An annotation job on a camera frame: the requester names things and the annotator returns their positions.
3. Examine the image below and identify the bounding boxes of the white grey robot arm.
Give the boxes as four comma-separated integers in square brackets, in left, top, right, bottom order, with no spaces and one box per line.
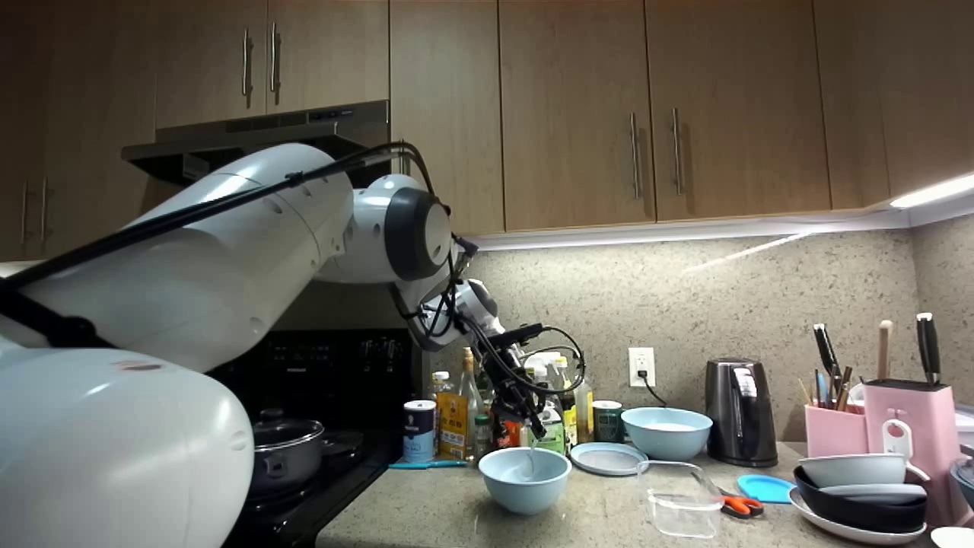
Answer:
[3,144,535,446]

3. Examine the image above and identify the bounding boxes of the blue silicone lid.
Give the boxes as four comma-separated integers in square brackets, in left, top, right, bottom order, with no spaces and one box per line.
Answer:
[738,472,793,505]

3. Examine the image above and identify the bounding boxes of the pink utensil holder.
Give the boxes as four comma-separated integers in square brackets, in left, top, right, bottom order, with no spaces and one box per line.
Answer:
[803,406,866,458]

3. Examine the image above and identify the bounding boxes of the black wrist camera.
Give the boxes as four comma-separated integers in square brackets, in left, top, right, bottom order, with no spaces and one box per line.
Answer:
[489,322,545,347]

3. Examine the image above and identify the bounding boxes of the black electric kettle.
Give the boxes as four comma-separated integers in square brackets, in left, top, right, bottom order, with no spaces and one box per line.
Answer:
[705,360,777,468]

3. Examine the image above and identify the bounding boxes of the black pan with lid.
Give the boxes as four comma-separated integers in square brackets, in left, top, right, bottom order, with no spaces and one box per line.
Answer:
[254,418,325,496]

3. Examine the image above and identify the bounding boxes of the blue white salt canister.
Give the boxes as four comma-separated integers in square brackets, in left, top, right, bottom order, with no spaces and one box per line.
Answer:
[401,398,435,463]

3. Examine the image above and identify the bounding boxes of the light blue front bowl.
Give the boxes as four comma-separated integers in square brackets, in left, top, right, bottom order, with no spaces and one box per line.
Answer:
[478,449,573,515]

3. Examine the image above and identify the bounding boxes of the green label bottle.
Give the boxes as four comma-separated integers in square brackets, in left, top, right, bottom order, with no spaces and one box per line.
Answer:
[540,398,566,455]

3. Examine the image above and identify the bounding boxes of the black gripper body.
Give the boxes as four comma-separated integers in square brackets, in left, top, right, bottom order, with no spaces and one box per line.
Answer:
[476,331,541,424]

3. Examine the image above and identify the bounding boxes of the pink knife block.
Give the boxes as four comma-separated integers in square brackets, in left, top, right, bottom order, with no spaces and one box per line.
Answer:
[864,381,963,477]

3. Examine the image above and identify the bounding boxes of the range hood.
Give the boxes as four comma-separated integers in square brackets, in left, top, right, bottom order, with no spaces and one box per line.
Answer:
[121,102,390,186]

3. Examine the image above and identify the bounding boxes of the yellow oil bottle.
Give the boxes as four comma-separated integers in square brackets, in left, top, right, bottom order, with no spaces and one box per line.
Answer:
[435,347,476,460]

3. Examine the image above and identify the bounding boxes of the light blue back bowl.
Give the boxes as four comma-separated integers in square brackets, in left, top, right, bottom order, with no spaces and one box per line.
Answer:
[621,407,713,460]

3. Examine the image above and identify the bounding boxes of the small white bowl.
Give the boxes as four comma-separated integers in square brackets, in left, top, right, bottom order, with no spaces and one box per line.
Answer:
[931,527,974,548]

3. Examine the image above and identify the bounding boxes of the white wall outlet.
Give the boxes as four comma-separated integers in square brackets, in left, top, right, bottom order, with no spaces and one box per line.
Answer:
[628,347,654,387]

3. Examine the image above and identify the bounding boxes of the black stove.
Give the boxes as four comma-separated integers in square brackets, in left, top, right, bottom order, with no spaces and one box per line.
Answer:
[212,330,419,548]

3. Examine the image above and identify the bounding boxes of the clear plastic container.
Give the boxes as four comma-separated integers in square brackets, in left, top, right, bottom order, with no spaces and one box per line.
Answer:
[641,460,723,543]

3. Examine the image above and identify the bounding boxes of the teal spatula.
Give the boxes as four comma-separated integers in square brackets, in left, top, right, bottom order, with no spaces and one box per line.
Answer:
[390,460,468,472]

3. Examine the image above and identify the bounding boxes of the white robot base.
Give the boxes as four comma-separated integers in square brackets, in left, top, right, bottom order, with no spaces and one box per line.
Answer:
[0,347,254,548]

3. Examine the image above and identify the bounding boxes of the light blue plate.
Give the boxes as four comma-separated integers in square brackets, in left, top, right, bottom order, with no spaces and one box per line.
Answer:
[569,441,647,477]

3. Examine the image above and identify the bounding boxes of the light blue bowl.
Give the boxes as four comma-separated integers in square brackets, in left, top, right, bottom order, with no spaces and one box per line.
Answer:
[478,449,573,515]
[621,407,713,460]

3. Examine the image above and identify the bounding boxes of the white plate under bowls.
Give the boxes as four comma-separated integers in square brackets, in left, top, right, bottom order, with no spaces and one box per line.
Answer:
[789,488,929,548]

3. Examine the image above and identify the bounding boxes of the dark green jar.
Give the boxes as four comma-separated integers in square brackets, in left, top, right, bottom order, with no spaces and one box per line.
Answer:
[595,398,623,441]

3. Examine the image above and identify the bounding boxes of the orange handled scissors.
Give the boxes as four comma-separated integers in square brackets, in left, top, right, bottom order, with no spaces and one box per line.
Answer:
[691,466,763,519]

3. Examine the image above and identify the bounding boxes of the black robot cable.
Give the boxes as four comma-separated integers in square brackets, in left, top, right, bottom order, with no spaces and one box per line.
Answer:
[0,136,590,406]

